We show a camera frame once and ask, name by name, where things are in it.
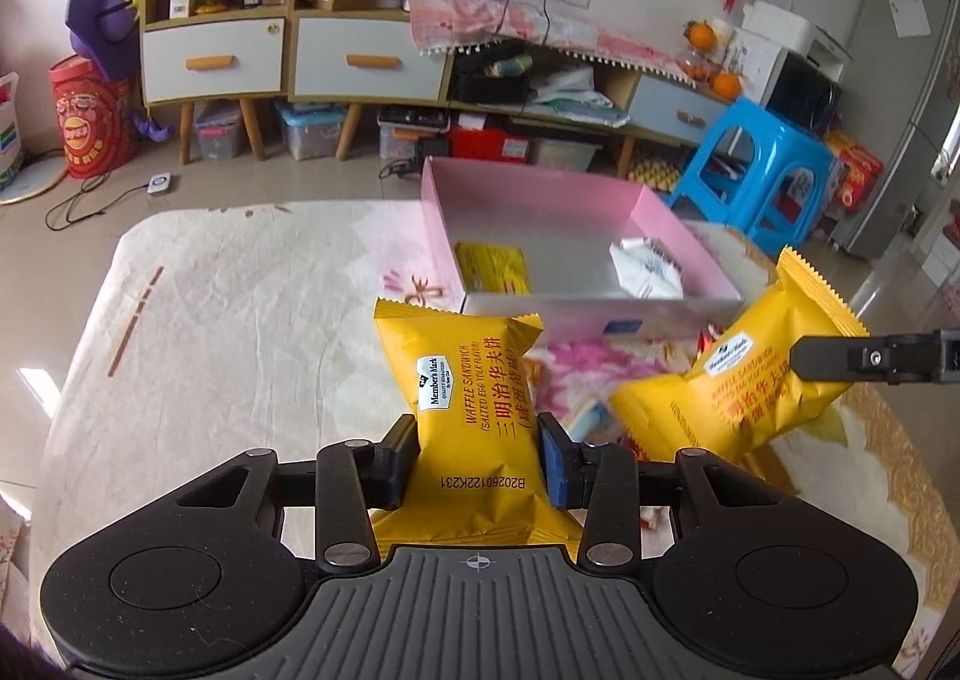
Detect yellow waffle sandwich bag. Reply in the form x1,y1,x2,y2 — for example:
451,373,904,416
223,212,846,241
373,299,583,553

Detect white snack bag red print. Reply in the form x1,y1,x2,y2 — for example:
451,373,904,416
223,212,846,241
608,236,685,299

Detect clear blue snack packet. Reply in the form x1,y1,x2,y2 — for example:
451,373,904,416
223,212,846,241
563,399,623,446

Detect red white triangular snack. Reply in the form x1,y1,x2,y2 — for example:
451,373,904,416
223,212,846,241
697,322,724,355

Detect floral table cloth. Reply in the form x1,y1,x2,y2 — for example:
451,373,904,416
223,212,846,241
29,200,958,675

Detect pink cardboard box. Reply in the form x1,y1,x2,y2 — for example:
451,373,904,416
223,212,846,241
421,158,742,343

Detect blue plastic stool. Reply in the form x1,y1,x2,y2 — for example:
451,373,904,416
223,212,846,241
667,97,835,257

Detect yellow snack pack in box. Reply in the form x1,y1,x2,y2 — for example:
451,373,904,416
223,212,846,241
454,241,530,295

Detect silver refrigerator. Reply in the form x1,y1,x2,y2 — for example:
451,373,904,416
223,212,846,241
832,0,958,259

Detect black microwave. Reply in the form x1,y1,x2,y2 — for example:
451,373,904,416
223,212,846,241
765,51,841,136

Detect clear storage bin blue lid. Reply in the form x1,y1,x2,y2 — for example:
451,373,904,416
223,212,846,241
274,100,347,161

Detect red storage box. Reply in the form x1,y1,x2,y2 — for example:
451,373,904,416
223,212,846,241
446,125,530,164

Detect orange fruit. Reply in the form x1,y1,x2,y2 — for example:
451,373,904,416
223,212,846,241
683,22,718,54

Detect red gift bag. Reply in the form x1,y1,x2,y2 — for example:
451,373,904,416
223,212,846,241
49,54,137,179

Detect pink patterned cloth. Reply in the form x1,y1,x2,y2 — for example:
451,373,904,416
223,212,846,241
404,0,695,86

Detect white shopping bag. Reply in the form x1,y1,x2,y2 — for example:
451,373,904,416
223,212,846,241
0,72,25,189

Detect wooden cabinet white drawers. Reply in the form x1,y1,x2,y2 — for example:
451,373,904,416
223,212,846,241
140,0,724,158

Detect purple plush toy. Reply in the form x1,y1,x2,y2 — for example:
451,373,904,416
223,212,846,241
65,0,174,143

